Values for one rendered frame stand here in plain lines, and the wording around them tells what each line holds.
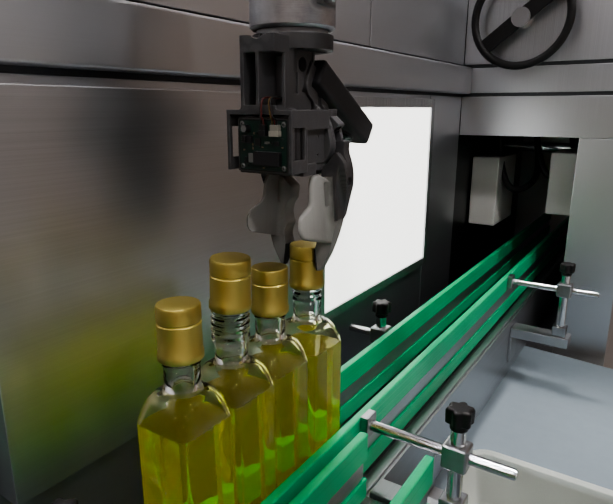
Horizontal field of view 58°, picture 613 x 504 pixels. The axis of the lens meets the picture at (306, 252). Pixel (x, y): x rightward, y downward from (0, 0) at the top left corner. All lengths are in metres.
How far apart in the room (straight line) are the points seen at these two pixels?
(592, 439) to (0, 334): 0.93
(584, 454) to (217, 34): 0.85
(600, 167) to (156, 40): 1.02
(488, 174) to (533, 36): 0.36
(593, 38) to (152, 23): 1.00
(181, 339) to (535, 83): 1.10
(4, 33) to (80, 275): 0.20
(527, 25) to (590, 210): 0.42
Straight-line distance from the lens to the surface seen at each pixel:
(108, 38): 0.54
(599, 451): 1.09
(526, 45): 1.37
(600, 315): 1.42
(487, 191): 1.53
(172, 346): 0.42
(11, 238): 0.48
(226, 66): 0.64
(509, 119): 1.38
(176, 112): 0.57
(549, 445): 1.07
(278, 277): 0.49
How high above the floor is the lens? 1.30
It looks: 15 degrees down
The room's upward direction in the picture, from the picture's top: straight up
